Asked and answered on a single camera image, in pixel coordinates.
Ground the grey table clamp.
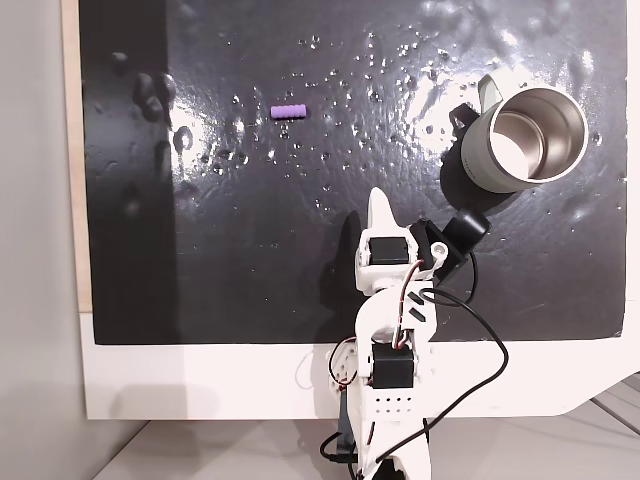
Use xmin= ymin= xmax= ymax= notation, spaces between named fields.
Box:
xmin=335 ymin=388 xmax=357 ymax=444

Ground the red white servo wire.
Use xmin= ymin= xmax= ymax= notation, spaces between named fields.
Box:
xmin=391 ymin=259 xmax=427 ymax=352

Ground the black oval camera box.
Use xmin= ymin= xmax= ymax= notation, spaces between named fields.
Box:
xmin=433 ymin=208 xmax=493 ymax=284

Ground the black glossy mat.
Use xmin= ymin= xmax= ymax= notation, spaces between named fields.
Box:
xmin=78 ymin=0 xmax=629 ymax=346

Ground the pale green steel-lined cup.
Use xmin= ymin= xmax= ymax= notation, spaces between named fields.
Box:
xmin=459 ymin=72 xmax=590 ymax=195

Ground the purple ribbed pen grip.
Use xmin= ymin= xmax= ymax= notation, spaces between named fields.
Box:
xmin=270 ymin=103 xmax=307 ymax=120

